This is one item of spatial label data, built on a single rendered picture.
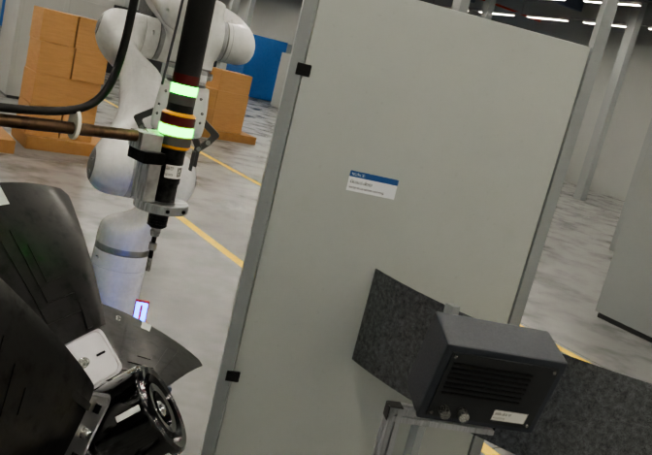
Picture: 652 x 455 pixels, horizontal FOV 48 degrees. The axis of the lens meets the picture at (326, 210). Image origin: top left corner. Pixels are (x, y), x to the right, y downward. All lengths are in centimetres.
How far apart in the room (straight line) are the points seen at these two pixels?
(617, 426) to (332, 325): 112
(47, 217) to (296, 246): 191
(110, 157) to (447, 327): 77
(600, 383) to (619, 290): 482
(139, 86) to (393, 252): 153
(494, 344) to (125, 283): 79
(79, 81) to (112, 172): 762
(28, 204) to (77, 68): 811
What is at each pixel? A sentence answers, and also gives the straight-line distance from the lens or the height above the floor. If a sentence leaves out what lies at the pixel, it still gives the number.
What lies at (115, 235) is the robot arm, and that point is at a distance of 162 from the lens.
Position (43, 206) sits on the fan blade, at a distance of 104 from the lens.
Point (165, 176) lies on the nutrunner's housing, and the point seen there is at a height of 149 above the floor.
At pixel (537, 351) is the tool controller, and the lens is 152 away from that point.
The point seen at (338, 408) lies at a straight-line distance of 316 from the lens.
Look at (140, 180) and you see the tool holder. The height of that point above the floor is 148.
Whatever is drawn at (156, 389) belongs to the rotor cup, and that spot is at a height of 124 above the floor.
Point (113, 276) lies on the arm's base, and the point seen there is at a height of 113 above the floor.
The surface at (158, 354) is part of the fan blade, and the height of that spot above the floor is 118.
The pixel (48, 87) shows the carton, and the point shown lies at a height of 72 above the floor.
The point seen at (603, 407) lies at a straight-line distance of 264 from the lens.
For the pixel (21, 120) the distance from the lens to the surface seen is 84.
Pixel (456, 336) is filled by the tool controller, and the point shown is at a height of 124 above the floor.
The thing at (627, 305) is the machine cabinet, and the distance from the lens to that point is 736.
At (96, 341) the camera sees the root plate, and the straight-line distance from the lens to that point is 97.
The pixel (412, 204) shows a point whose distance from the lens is 292.
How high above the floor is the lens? 167
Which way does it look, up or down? 11 degrees down
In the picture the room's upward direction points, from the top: 14 degrees clockwise
